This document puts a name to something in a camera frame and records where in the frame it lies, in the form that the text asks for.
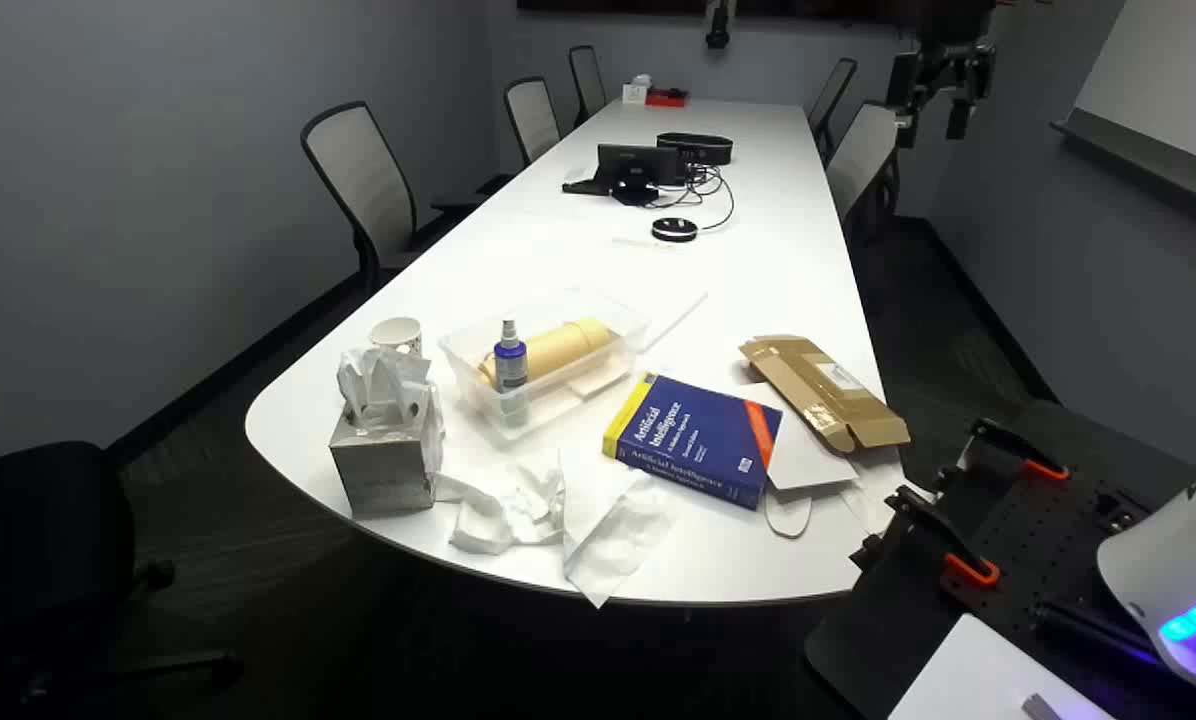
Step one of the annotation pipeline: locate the black orange clamp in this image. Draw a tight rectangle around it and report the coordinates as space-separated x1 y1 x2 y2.
957 415 1071 482
854 488 1004 587

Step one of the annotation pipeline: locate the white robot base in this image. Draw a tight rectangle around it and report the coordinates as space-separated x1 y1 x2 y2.
1098 479 1196 689

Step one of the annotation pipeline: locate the black office chair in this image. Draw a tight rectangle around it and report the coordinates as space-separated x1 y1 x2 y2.
0 440 244 720

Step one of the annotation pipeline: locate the crumpled white tissue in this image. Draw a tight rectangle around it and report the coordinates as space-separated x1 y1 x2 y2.
435 450 563 557

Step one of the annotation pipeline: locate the right far grey chair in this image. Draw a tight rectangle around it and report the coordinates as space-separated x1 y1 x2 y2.
809 56 855 132

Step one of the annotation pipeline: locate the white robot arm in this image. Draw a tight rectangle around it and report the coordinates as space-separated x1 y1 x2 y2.
886 0 1016 147

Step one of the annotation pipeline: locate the black round puck device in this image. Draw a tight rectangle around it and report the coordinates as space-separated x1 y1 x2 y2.
654 214 701 244

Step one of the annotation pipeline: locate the white laptop corner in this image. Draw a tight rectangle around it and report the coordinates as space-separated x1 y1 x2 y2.
888 612 1111 720

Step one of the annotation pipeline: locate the red and white box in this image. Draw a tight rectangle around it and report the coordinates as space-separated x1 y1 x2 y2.
620 74 687 109

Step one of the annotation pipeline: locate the grey tissue box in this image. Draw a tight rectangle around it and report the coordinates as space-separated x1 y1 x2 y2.
328 401 441 520

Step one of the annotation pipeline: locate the black conference phone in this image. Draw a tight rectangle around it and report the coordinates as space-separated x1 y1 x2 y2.
570 144 694 207

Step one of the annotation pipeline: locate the white paper napkin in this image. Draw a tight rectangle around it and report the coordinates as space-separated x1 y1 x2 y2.
560 454 676 606

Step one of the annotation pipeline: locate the black mounting board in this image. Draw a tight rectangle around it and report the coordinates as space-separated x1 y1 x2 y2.
799 395 1196 720

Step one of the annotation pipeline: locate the black flat box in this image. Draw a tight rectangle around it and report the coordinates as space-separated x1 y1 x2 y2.
655 132 733 167

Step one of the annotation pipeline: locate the blue spray bottle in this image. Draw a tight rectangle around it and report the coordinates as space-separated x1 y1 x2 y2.
491 318 527 422

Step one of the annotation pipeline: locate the whiteboard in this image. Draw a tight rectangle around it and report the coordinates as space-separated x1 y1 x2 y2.
1061 0 1196 204

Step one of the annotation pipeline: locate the right near grey chair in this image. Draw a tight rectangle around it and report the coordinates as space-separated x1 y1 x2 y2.
828 105 909 214

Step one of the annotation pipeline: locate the clear plastic tray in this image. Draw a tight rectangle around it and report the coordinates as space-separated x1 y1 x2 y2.
441 294 647 449

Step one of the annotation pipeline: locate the grey mesh office chair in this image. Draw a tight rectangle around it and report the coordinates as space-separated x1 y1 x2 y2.
302 101 471 288

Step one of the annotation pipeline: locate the blue and yellow book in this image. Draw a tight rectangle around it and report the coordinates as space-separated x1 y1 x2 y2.
601 375 784 508

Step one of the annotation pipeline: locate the flattened brown cardboard box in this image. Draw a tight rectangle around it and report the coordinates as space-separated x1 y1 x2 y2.
740 334 914 454

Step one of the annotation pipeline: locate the white face mask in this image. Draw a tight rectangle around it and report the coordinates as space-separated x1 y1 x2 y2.
759 482 855 538

